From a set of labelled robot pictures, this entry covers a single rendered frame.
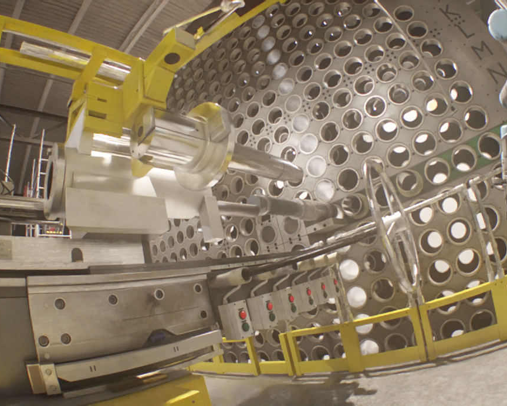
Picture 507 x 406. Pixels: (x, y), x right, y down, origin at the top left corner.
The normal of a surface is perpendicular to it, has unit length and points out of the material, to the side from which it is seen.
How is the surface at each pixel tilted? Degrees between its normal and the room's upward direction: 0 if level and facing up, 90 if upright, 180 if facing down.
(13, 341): 90
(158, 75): 134
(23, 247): 90
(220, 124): 90
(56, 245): 90
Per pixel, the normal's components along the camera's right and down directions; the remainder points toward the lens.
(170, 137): 0.72, 0.24
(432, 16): -0.65, -0.07
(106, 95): 0.72, -0.37
